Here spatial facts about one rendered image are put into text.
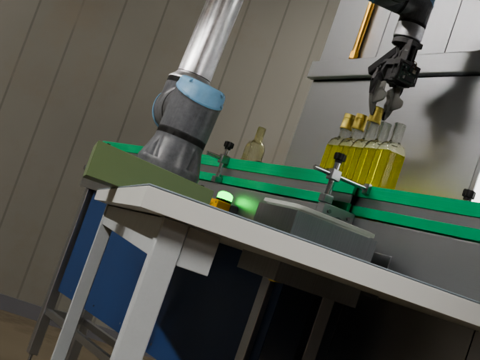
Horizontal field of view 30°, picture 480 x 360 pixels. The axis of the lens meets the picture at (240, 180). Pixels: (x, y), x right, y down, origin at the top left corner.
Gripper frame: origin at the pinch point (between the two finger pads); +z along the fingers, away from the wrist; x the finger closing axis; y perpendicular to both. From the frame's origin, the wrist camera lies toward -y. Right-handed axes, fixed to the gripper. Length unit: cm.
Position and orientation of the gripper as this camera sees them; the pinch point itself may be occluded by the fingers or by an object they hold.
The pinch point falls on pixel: (377, 113)
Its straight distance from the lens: 238.6
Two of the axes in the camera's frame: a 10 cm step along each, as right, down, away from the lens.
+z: -3.3, 9.4, -0.8
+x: 8.2, 3.3, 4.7
